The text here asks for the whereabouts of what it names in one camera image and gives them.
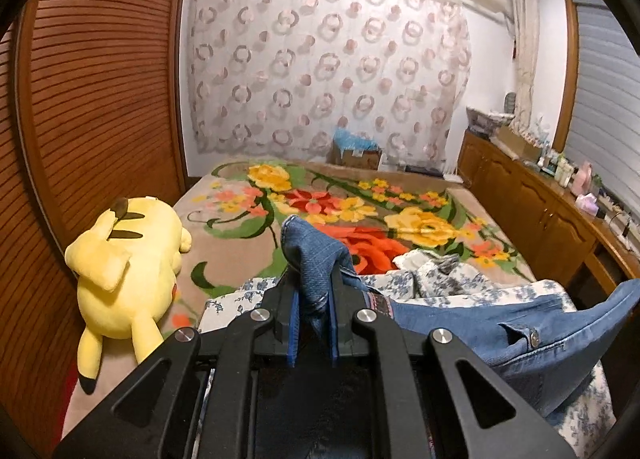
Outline pink bottle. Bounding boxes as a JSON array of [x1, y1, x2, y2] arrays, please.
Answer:
[[572, 162, 594, 194]]

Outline floral beige blanket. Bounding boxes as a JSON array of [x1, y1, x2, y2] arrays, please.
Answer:
[[60, 161, 533, 440]]

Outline sheer curtain with circle print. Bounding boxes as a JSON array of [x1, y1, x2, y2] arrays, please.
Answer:
[[186, 0, 473, 172]]

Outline flat cardboard box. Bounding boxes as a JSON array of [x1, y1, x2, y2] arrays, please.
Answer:
[[495, 125, 543, 160]]

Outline white blue floral quilt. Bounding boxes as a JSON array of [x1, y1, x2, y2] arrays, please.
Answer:
[[197, 251, 618, 445]]

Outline blue denim pants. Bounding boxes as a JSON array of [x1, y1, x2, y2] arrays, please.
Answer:
[[280, 215, 640, 427]]

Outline patterned folded cloth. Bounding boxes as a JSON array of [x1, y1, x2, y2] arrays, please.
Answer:
[[466, 106, 516, 136]]

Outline brown cardboard box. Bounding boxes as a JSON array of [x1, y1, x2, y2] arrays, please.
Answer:
[[331, 139, 383, 170]]

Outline blue plastic bag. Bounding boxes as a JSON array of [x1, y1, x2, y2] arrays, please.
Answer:
[[334, 128, 376, 152]]

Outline wooden cabinet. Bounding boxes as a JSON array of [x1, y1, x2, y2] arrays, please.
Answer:
[[457, 129, 640, 300]]

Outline yellow plush toy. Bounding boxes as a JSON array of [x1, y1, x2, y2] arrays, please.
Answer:
[[64, 195, 193, 396]]

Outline wooden louvered wardrobe door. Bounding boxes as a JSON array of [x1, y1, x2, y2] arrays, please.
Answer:
[[0, 0, 196, 440]]

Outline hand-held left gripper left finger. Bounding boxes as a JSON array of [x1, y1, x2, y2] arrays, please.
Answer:
[[52, 284, 301, 459]]

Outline beige side curtain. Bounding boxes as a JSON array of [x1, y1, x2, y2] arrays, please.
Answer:
[[510, 0, 538, 127]]

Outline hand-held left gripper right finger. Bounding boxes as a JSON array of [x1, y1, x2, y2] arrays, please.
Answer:
[[327, 269, 576, 459]]

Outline cluster of small bottles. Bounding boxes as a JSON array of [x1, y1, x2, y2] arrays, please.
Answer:
[[540, 149, 574, 187]]

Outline wooden window frame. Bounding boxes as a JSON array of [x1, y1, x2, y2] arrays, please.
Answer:
[[547, 0, 596, 150]]

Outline lilac tissue box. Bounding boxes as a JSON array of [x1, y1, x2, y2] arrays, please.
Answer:
[[575, 193, 601, 218]]

